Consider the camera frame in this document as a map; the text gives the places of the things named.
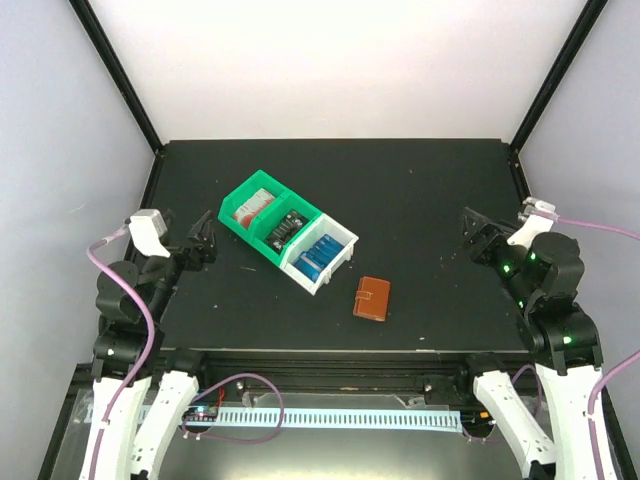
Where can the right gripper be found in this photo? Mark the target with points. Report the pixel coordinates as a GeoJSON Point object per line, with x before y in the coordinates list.
{"type": "Point", "coordinates": [481, 254]}

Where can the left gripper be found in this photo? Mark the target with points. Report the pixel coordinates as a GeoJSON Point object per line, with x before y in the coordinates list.
{"type": "Point", "coordinates": [206, 250]}

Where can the brown leather card holder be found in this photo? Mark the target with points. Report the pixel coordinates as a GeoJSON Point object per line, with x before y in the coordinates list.
{"type": "Point", "coordinates": [372, 299]}

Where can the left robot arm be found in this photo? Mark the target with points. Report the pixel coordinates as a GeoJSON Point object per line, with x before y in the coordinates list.
{"type": "Point", "coordinates": [139, 271]}

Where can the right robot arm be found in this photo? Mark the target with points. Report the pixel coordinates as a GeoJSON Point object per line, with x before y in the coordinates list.
{"type": "Point", "coordinates": [540, 269]}

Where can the red white cards stack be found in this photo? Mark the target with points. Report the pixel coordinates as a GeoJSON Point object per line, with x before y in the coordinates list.
{"type": "Point", "coordinates": [252, 207]}

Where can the black cards stack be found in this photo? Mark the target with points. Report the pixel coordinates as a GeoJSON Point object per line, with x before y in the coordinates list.
{"type": "Point", "coordinates": [285, 230]}

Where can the blue cards stack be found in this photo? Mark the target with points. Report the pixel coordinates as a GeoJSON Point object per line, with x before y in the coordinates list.
{"type": "Point", "coordinates": [313, 261]}

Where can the green double storage bin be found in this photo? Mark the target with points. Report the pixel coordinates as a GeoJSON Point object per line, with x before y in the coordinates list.
{"type": "Point", "coordinates": [266, 221]}

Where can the white storage bin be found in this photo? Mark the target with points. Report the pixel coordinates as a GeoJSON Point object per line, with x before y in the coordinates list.
{"type": "Point", "coordinates": [324, 224]}

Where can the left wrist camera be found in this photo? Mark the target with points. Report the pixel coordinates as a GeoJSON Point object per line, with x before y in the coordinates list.
{"type": "Point", "coordinates": [147, 228]}

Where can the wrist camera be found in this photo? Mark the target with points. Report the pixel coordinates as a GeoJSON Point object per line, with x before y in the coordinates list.
{"type": "Point", "coordinates": [147, 228]}
{"type": "Point", "coordinates": [536, 216]}

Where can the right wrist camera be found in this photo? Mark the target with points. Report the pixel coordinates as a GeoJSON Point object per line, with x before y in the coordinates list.
{"type": "Point", "coordinates": [536, 216]}

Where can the white slotted cable duct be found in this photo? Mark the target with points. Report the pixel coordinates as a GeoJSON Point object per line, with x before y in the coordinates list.
{"type": "Point", "coordinates": [307, 418]}

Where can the black frame post left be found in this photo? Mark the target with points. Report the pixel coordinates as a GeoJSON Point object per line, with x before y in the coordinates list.
{"type": "Point", "coordinates": [103, 46]}

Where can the black frame post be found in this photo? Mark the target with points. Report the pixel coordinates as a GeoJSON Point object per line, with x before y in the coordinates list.
{"type": "Point", "coordinates": [103, 46]}
{"type": "Point", "coordinates": [576, 38]}

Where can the black frame post right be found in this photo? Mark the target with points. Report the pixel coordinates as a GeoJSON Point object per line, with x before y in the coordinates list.
{"type": "Point", "coordinates": [576, 38]}

